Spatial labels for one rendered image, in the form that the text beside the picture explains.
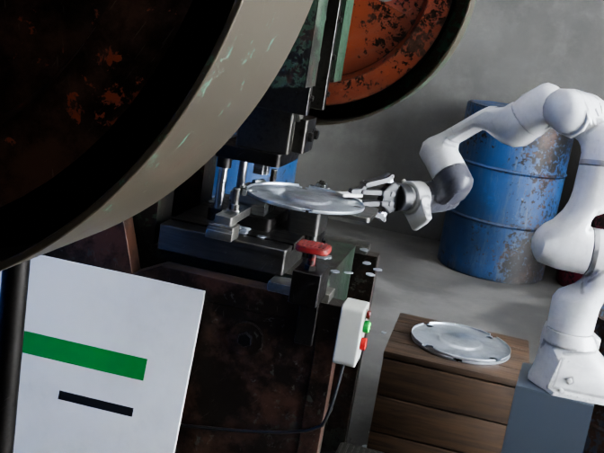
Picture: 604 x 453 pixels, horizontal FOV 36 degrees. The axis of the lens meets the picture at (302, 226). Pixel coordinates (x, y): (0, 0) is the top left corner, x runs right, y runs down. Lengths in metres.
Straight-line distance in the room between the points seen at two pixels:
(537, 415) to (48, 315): 1.16
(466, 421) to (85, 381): 1.05
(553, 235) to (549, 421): 0.44
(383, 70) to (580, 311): 0.81
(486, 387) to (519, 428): 0.32
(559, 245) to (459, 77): 3.35
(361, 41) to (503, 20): 2.95
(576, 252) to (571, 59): 3.33
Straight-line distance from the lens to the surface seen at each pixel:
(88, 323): 2.16
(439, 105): 5.48
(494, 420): 2.62
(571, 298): 2.23
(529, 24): 5.44
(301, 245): 1.88
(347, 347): 2.00
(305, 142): 2.17
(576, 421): 2.27
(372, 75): 2.51
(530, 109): 2.33
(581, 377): 2.27
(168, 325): 2.09
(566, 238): 2.18
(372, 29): 2.54
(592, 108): 2.25
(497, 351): 2.73
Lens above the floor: 1.23
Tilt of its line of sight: 13 degrees down
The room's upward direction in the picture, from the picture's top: 9 degrees clockwise
